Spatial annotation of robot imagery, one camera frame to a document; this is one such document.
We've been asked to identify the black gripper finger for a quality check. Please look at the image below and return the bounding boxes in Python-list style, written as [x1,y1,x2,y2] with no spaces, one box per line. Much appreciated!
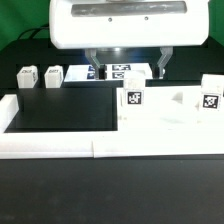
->
[152,47,173,79]
[85,49,106,80]

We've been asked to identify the white square tabletop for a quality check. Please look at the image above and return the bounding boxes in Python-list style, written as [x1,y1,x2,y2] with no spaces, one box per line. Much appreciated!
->
[116,87,204,132]

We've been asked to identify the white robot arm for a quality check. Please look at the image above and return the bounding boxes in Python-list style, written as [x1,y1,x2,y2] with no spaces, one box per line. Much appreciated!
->
[49,0,210,79]

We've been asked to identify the white marker board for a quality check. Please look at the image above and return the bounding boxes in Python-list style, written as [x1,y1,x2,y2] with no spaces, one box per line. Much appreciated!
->
[64,63,152,83]

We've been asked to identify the white U-shaped obstacle fence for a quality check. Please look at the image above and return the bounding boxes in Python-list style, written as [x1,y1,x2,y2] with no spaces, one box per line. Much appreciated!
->
[0,95,224,159]

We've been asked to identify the black cable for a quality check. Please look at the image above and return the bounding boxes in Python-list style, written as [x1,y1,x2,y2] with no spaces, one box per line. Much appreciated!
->
[18,24,51,40]

